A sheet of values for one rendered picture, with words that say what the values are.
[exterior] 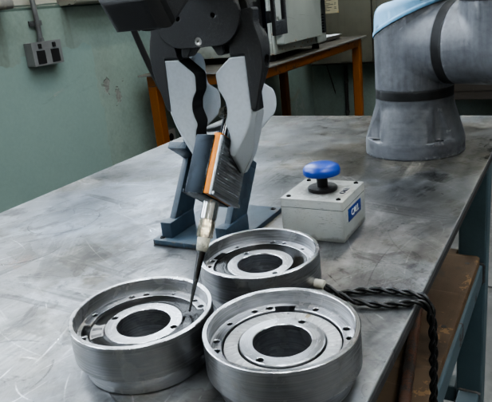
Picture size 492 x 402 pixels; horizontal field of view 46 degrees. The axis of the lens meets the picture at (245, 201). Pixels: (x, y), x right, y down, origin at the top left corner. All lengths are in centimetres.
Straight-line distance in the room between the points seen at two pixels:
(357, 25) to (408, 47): 347
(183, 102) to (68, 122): 211
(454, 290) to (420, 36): 44
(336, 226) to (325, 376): 27
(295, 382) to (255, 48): 22
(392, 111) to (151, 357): 60
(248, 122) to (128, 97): 242
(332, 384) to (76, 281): 32
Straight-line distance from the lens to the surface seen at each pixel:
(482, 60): 83
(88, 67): 265
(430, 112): 89
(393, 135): 89
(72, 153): 257
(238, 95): 43
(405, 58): 88
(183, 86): 45
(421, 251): 59
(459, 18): 84
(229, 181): 45
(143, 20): 36
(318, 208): 60
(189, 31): 44
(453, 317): 98
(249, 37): 42
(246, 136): 44
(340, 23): 438
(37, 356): 50
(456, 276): 110
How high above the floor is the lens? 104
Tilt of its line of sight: 19 degrees down
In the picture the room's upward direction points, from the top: 6 degrees counter-clockwise
